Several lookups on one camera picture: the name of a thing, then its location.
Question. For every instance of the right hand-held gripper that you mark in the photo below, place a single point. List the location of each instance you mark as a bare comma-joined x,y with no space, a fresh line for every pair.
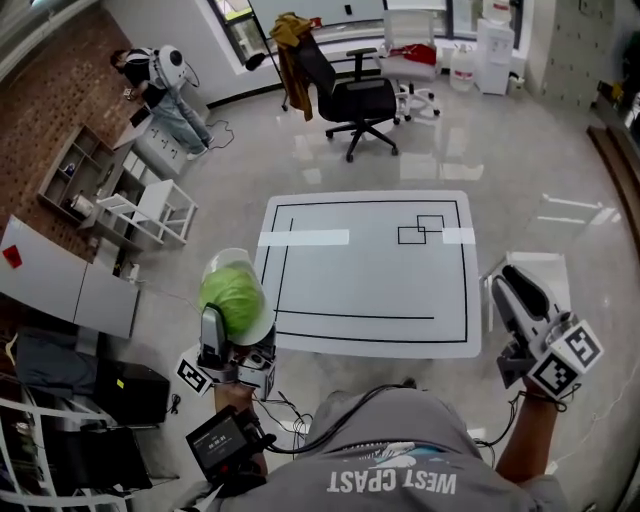
555,372

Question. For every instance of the black folding chair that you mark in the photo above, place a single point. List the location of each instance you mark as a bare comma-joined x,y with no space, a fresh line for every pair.
100,460

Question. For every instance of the person's dark shoe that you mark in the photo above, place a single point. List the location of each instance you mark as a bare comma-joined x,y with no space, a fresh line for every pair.
409,382

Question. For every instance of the person's right forearm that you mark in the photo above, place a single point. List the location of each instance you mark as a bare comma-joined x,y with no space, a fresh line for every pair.
525,435

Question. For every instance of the person's grey printed shirt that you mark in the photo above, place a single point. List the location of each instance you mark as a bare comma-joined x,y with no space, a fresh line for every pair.
440,425

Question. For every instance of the black pole stand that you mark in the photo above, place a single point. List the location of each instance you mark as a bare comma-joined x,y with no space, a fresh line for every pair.
255,61

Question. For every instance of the white drawer cabinet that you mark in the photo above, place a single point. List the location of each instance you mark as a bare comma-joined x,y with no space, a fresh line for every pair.
160,150

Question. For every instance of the grey cabinet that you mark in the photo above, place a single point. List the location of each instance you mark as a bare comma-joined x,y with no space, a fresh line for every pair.
45,280

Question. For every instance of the white office chair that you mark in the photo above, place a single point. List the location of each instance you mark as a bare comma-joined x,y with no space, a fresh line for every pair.
407,30

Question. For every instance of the red cloth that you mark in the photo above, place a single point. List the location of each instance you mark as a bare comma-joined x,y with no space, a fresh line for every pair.
420,52

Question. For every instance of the white water dispenser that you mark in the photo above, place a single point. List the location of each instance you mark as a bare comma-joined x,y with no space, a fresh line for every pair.
492,60

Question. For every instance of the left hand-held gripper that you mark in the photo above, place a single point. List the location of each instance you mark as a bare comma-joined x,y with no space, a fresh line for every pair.
250,367

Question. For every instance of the white wooden chair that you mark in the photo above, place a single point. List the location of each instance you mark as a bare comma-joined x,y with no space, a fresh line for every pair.
157,197

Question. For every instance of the white pot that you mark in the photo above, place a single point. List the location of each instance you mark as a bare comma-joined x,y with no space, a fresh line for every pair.
80,205

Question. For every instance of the black office chair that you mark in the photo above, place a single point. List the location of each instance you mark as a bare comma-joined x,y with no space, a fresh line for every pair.
360,100

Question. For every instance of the green cabbage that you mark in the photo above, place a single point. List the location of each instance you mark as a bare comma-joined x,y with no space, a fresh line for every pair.
235,297

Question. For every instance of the white power strip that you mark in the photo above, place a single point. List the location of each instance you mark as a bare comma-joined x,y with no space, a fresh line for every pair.
134,272

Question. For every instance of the white plate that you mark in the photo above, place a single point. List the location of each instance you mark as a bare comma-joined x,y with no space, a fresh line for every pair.
232,257

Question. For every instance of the white table with black lines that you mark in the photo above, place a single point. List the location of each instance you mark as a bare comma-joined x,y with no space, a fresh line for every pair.
370,280

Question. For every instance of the mustard yellow jacket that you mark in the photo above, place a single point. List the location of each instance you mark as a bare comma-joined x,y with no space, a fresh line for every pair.
292,75

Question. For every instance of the clear dispenser water bottle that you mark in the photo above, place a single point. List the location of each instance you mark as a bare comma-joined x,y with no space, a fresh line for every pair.
496,11

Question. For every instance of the clear water jug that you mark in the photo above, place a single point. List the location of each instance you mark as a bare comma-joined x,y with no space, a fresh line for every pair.
461,70

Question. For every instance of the red diamond sticker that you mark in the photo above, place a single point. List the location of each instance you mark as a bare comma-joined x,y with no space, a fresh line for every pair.
12,256

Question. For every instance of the brown wooden shelf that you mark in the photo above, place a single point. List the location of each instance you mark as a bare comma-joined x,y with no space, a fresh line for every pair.
620,145

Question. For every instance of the white metal shelf rack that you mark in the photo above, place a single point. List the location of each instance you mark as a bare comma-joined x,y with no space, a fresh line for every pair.
50,409

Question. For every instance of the black monitor mount clamp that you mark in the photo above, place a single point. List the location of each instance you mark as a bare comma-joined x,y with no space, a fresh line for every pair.
240,480

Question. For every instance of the black monitor screen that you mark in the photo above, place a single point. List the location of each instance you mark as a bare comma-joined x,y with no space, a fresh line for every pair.
220,442

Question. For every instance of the person's left forearm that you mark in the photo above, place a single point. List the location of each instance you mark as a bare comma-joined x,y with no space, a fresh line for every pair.
232,397

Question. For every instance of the black box with yellow sticker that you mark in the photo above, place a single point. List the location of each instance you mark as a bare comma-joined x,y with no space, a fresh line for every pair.
130,395

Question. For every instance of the blue-grey cloth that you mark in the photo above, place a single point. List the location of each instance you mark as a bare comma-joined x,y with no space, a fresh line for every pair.
50,360

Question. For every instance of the grey shelf unit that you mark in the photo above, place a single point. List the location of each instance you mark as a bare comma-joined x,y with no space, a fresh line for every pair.
102,165

